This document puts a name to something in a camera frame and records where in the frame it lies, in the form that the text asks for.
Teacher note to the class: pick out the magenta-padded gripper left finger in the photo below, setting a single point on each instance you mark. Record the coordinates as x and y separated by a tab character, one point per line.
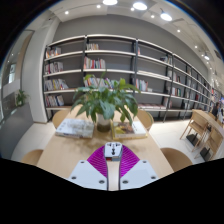
86	173

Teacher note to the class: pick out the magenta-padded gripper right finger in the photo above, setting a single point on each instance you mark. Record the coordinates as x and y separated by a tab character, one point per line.
138	173

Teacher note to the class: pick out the small white charger block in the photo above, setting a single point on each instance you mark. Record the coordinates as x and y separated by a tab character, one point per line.
113	150

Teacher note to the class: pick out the book with colourful cover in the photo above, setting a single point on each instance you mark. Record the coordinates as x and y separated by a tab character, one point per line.
128	130

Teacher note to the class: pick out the pale magazine stack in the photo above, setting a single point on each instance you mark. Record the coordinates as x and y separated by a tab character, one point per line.
75	128

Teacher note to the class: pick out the green potted plant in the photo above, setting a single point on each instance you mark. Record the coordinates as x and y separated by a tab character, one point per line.
106	103

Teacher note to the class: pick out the green floor plant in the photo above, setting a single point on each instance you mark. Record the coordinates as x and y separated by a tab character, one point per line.
21	97

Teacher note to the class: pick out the grey shelf unit with books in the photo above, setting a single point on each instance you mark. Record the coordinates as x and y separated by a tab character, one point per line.
110	53

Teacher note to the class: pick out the ceiling lights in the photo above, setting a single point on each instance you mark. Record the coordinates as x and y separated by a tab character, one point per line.
140	5

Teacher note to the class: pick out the wooden frame chair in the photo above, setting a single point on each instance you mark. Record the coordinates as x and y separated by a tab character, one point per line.
213	140
195	125

